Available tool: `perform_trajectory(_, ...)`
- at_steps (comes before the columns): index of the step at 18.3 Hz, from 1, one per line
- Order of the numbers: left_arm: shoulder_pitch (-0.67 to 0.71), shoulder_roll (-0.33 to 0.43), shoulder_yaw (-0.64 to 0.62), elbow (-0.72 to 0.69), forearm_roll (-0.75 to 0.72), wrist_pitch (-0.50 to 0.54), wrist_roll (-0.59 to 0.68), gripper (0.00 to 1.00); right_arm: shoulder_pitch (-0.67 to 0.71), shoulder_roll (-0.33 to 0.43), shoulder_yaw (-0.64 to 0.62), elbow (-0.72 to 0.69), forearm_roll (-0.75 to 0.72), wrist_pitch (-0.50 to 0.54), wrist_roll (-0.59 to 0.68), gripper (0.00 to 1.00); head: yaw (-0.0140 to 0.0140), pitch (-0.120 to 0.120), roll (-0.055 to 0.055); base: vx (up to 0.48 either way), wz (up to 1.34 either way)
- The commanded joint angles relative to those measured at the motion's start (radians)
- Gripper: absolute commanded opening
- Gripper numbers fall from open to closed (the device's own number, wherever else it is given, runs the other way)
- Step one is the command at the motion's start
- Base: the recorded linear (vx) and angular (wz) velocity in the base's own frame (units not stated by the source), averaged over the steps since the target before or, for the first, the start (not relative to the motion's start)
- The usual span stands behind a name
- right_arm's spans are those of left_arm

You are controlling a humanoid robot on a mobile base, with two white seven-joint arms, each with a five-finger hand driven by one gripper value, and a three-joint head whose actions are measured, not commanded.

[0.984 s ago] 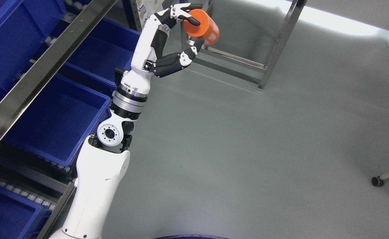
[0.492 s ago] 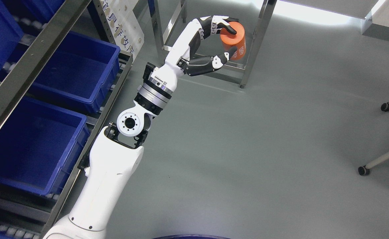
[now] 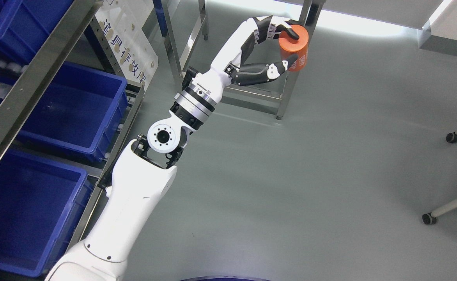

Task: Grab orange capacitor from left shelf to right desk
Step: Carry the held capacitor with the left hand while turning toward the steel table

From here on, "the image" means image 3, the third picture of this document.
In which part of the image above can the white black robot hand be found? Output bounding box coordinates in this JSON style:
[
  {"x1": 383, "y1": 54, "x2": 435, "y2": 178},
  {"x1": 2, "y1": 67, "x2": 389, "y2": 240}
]
[{"x1": 206, "y1": 15, "x2": 301, "y2": 92}]

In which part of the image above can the orange cylindrical capacitor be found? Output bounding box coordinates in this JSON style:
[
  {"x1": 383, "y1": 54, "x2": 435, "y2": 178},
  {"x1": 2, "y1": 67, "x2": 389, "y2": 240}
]
[{"x1": 278, "y1": 25, "x2": 310, "y2": 72}]

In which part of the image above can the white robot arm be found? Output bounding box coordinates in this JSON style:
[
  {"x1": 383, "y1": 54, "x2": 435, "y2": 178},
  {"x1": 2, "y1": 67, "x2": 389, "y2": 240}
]
[{"x1": 46, "y1": 70, "x2": 232, "y2": 281}]

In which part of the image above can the stainless steel table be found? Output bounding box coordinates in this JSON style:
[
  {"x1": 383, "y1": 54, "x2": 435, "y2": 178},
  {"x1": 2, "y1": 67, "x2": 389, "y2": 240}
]
[{"x1": 160, "y1": 0, "x2": 324, "y2": 121}]

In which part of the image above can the white sign board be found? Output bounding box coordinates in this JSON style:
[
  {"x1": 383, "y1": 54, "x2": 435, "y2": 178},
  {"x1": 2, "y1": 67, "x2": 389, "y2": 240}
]
[{"x1": 96, "y1": 0, "x2": 158, "y2": 89}]

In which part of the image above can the blue bin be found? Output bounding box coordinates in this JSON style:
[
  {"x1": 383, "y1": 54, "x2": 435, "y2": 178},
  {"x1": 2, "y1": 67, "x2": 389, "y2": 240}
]
[
  {"x1": 0, "y1": 150, "x2": 94, "y2": 277},
  {"x1": 18, "y1": 62, "x2": 128, "y2": 162},
  {"x1": 0, "y1": 0, "x2": 73, "y2": 65}
]

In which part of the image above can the blue bin lower far left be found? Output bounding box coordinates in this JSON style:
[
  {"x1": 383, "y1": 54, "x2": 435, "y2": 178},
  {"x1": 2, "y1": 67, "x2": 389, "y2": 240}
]
[{"x1": 0, "y1": 0, "x2": 73, "y2": 65}]

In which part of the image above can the blue bin lower middle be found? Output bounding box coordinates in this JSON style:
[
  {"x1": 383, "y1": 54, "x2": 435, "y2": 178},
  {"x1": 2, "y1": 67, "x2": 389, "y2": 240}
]
[{"x1": 0, "y1": 150, "x2": 94, "y2": 277}]

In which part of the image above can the steel shelf rack frame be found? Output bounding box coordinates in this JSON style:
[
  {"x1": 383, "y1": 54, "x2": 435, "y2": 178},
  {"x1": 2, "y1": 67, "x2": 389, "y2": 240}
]
[{"x1": 0, "y1": 0, "x2": 145, "y2": 249}]

